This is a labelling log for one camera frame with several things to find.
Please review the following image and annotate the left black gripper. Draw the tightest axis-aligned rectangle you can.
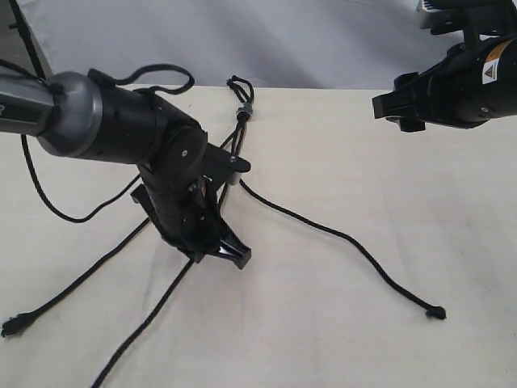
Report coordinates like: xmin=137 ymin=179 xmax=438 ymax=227
xmin=131 ymin=165 xmax=251 ymax=270

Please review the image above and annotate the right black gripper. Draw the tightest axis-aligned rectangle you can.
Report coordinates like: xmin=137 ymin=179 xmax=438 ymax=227
xmin=372 ymin=40 xmax=516 ymax=133

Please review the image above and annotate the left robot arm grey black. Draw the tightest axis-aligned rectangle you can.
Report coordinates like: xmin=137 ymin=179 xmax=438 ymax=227
xmin=1 ymin=68 xmax=251 ymax=268

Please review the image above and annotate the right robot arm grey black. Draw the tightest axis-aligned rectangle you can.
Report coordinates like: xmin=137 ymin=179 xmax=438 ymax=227
xmin=372 ymin=34 xmax=516 ymax=133

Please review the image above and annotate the black stand pole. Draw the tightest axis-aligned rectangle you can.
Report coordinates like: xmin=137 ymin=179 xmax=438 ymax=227
xmin=8 ymin=0 xmax=47 ymax=79

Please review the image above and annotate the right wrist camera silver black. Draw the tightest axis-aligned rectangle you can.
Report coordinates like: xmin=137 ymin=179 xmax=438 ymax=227
xmin=415 ymin=0 xmax=516 ymax=36

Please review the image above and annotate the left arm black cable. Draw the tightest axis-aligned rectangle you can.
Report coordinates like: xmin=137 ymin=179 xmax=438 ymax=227
xmin=0 ymin=58 xmax=195 ymax=224

